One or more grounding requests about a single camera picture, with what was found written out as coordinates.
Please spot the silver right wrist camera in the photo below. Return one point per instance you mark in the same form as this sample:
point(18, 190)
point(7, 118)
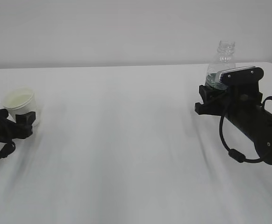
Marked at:
point(239, 76)

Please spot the clear green-label water bottle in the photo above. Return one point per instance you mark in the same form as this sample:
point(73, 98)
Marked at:
point(223, 60)

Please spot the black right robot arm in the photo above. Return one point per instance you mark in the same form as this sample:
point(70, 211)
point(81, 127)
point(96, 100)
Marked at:
point(255, 122)

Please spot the white paper cup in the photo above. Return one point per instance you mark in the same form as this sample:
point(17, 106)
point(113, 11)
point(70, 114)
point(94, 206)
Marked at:
point(21, 101)

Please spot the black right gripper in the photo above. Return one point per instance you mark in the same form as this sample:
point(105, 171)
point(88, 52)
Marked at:
point(215, 101)

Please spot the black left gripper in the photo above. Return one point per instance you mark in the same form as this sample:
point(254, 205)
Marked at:
point(20, 129)

